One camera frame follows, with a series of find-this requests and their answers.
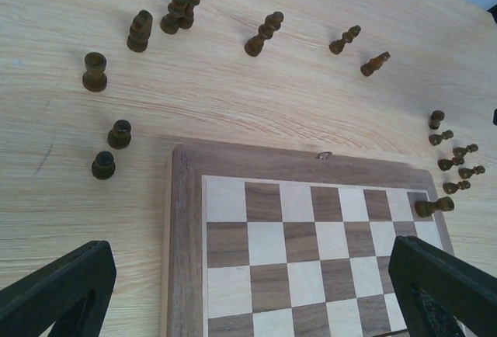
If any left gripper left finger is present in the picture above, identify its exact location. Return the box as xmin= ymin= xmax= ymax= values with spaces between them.
xmin=1 ymin=241 xmax=116 ymax=336

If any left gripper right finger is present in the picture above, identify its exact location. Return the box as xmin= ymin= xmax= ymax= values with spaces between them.
xmin=388 ymin=236 xmax=496 ymax=336

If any dark rook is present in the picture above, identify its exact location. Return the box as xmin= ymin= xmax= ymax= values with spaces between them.
xmin=127 ymin=10 xmax=153 ymax=53
xmin=415 ymin=196 xmax=455 ymax=217

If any dark pawn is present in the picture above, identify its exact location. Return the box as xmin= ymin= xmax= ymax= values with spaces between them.
xmin=91 ymin=151 xmax=116 ymax=180
xmin=82 ymin=52 xmax=107 ymax=92
xmin=437 ymin=156 xmax=465 ymax=172
xmin=458 ymin=165 xmax=485 ymax=179
xmin=443 ymin=180 xmax=471 ymax=195
xmin=453 ymin=144 xmax=479 ymax=158
xmin=107 ymin=120 xmax=131 ymax=149

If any wooden chess board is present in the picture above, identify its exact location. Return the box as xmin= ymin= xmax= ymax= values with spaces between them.
xmin=159 ymin=144 xmax=452 ymax=336

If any dark king piece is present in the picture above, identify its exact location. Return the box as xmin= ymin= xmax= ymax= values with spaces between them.
xmin=329 ymin=25 xmax=361 ymax=55

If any dark queen piece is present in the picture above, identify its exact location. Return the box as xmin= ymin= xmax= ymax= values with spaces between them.
xmin=244 ymin=11 xmax=284 ymax=57

